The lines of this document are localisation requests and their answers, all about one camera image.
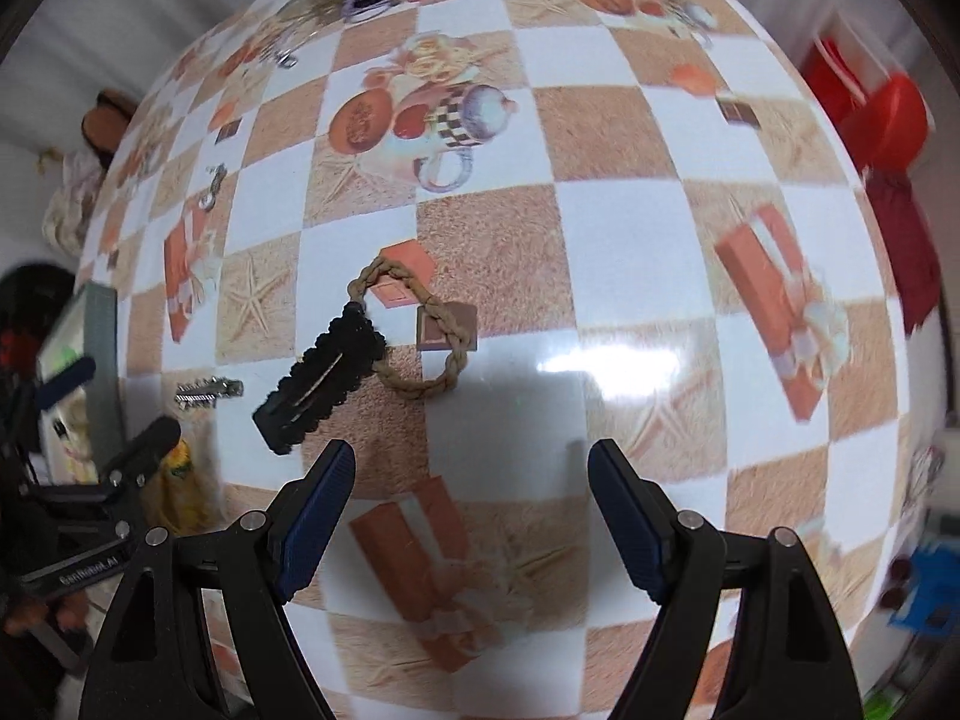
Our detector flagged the blue and lilac hair tie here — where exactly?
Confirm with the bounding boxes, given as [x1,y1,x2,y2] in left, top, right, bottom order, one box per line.
[341,0,406,23]

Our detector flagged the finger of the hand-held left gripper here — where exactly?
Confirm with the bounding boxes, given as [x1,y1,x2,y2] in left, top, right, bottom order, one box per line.
[34,356,97,410]
[97,416,182,488]

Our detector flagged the black scalloped snap hair clip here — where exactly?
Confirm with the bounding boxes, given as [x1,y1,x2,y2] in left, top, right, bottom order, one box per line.
[253,302,387,456]

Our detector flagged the yellow flower hair tie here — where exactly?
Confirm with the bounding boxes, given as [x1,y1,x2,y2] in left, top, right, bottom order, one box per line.
[161,439,215,533]

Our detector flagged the blue plastic stool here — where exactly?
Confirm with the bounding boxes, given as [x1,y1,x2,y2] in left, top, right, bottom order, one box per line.
[889,540,953,631]

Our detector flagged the beaded keychain with clasp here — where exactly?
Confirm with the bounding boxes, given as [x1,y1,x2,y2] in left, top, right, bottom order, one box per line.
[262,15,301,70]

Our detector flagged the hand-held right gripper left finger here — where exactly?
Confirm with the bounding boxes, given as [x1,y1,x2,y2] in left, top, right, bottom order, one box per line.
[79,439,357,720]

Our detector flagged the red plastic bucket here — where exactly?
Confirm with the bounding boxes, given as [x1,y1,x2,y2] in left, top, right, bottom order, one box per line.
[799,34,863,121]

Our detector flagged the red plastic chair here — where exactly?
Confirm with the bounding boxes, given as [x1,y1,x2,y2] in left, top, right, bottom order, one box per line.
[840,75,935,173]

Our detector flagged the person's left hand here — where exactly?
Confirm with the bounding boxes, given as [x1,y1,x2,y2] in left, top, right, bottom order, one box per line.
[0,600,83,642]

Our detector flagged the checkered printed tablecloth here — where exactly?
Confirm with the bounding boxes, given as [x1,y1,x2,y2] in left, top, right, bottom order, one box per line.
[75,0,920,720]

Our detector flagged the silver metal hair clip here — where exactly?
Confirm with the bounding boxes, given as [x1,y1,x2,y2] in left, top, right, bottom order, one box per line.
[174,379,245,412]

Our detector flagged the white tray with grey rim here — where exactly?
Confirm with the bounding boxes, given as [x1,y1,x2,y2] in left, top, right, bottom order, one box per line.
[34,283,125,496]

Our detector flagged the white tote bag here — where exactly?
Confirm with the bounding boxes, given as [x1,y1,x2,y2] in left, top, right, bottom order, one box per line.
[904,442,950,526]

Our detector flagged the white washing machine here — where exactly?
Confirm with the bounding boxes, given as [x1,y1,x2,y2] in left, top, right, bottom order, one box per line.
[0,262,80,398]

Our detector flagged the dark red clothes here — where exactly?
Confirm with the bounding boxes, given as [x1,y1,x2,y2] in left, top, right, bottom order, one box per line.
[862,169,942,338]

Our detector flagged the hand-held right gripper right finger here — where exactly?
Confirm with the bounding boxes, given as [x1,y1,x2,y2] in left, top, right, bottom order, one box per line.
[587,439,863,720]

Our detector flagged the cream cloth bag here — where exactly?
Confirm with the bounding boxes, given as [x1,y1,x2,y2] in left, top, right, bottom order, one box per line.
[41,150,110,256]

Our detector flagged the brown braided hair tie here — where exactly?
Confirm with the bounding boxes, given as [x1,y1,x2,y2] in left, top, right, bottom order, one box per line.
[349,255,479,398]

